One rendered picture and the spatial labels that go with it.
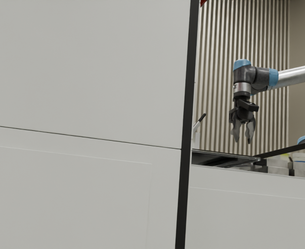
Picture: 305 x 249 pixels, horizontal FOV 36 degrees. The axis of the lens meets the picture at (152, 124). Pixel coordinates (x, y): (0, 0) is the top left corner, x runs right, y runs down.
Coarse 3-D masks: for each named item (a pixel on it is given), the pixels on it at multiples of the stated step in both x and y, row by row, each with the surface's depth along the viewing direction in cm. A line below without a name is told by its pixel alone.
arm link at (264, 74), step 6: (258, 72) 200; (264, 72) 201; (270, 72) 202; (276, 72) 202; (258, 78) 201; (264, 78) 201; (270, 78) 201; (276, 78) 202; (252, 84) 209; (258, 84) 205; (264, 84) 204; (270, 84) 203
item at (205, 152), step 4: (192, 148) 148; (192, 152) 148; (196, 152) 148; (200, 152) 149; (204, 152) 149; (208, 152) 149; (212, 152) 150; (216, 152) 150; (220, 152) 151; (220, 156) 151; (224, 156) 151; (228, 156) 151; (232, 156) 152; (236, 156) 152; (240, 156) 152; (244, 156) 153; (248, 156) 153; (252, 156) 154; (252, 160) 154; (256, 160) 154
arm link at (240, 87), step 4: (236, 84) 199; (240, 84) 198; (244, 84) 198; (248, 84) 199; (236, 88) 199; (240, 88) 198; (244, 88) 197; (248, 88) 198; (236, 92) 199; (248, 92) 198
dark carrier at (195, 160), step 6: (192, 156) 158; (198, 156) 157; (204, 156) 156; (210, 156) 156; (216, 156) 155; (192, 162) 172; (198, 162) 171; (204, 162) 170; (210, 162) 168; (234, 162) 164; (240, 162) 163
